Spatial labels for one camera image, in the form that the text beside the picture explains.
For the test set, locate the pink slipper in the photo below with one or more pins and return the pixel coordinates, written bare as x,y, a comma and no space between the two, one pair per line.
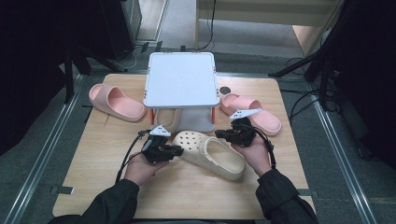
120,104
264,119

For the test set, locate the person's right hand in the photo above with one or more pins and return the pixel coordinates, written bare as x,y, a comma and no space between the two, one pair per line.
258,155

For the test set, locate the beige clog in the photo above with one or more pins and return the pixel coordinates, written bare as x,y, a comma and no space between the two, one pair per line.
166,119
218,155

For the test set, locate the black round table grommet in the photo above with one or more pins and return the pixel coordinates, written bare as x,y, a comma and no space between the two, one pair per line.
225,90

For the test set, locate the black tripod stand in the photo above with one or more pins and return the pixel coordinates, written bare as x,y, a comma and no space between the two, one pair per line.
311,59

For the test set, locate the black curtain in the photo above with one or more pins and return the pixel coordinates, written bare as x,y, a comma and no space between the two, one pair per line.
367,62
28,62

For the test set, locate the metal floor rail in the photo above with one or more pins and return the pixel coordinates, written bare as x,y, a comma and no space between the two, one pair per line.
342,158
40,158

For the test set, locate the person's left hand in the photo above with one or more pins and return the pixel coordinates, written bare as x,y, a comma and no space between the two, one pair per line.
140,169

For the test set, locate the black metal stand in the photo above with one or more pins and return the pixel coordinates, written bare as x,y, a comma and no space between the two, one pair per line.
69,77

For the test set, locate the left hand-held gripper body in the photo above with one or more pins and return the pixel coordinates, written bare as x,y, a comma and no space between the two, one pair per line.
155,149

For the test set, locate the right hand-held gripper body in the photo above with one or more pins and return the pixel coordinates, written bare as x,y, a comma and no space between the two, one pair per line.
244,132

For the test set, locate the white two-tier shoe rack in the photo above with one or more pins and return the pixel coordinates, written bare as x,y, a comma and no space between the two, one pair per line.
182,79

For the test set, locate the light wooden furniture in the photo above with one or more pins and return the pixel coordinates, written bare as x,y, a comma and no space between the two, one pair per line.
264,12

